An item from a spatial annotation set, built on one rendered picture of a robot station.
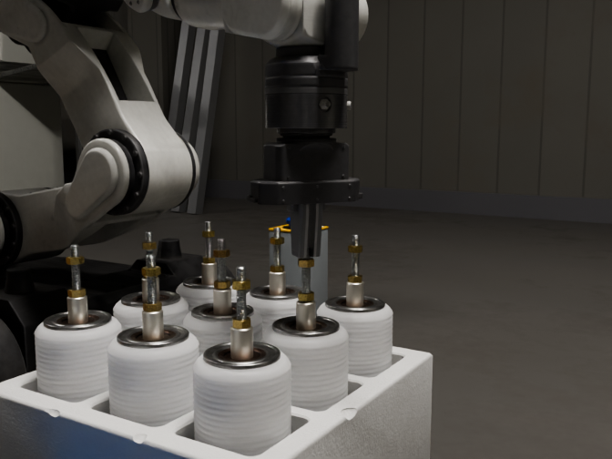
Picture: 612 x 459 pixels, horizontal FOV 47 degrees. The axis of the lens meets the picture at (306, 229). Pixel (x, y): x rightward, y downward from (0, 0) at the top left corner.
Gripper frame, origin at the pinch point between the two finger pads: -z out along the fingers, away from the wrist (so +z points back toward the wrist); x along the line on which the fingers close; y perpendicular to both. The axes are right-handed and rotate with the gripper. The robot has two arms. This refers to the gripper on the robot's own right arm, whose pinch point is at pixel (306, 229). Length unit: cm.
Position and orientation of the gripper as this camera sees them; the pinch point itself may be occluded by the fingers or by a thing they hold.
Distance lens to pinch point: 76.8
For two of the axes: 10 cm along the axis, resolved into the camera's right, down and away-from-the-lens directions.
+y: 4.3, 1.3, -8.9
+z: 0.0, -9.9, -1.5
